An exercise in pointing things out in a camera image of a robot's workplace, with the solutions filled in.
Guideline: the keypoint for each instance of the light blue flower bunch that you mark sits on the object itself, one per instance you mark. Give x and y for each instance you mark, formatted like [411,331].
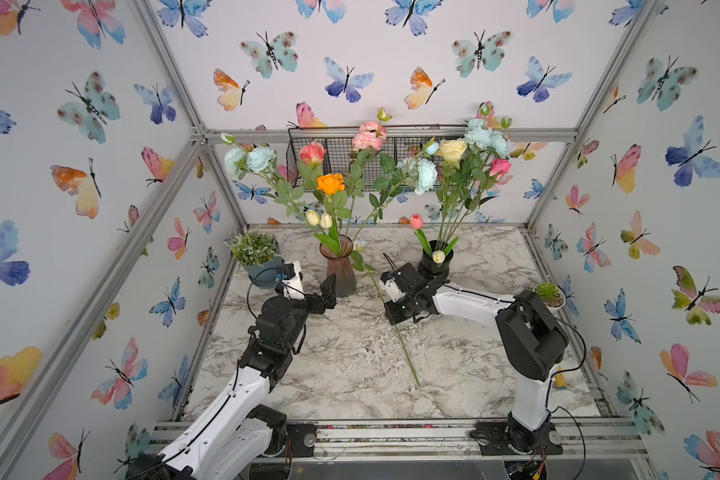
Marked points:
[479,134]

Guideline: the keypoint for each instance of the pink ribbed glass vase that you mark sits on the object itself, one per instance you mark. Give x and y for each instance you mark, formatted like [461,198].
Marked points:
[340,266]

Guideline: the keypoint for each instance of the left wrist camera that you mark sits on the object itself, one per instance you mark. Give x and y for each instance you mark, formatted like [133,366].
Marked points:
[290,277]

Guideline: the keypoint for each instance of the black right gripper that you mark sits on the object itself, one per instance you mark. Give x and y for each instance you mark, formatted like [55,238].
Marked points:
[397,317]

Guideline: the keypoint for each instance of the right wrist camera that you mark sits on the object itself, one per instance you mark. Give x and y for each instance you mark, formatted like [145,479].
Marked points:
[392,290]

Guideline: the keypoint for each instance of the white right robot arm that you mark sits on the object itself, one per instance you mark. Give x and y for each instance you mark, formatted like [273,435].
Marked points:
[533,339]

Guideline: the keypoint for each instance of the red tulip flower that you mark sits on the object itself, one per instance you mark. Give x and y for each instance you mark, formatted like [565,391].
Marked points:
[416,221]

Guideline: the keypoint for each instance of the black ribbed vase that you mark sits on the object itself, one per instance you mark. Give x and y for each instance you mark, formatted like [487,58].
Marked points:
[430,269]

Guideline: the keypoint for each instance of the magenta rose flower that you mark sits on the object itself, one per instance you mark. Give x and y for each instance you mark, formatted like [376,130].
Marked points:
[499,168]

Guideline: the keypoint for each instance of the blue plant pot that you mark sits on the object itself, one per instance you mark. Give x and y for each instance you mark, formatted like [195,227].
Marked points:
[264,275]

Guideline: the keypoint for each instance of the white tulip buds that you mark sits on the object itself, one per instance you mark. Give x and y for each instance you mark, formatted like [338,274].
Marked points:
[323,220]

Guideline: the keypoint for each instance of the orange flower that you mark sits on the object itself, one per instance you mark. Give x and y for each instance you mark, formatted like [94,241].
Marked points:
[330,184]

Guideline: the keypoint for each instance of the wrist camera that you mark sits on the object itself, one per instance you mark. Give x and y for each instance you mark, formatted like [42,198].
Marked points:
[290,277]
[392,290]

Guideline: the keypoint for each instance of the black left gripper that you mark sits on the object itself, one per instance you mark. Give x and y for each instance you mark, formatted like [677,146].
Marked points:
[318,307]

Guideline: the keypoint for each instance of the small white succulent pot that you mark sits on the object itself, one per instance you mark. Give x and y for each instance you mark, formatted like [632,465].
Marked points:
[551,295]

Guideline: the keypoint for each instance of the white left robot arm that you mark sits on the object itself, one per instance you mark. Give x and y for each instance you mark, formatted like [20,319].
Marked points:
[237,436]

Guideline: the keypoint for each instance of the pink rose flower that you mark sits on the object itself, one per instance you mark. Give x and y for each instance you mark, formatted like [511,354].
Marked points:
[313,153]

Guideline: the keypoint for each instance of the green artificial bush plant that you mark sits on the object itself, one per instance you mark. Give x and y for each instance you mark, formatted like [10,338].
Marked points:
[253,248]

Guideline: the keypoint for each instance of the yellow rose flower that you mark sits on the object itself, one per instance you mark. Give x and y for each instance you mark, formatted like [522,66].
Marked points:
[452,150]

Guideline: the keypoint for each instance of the pink peony flower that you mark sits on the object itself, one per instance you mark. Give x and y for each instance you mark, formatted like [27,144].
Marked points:
[371,135]

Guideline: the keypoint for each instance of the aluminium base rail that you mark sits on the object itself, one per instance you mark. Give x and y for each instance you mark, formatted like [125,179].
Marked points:
[461,439]

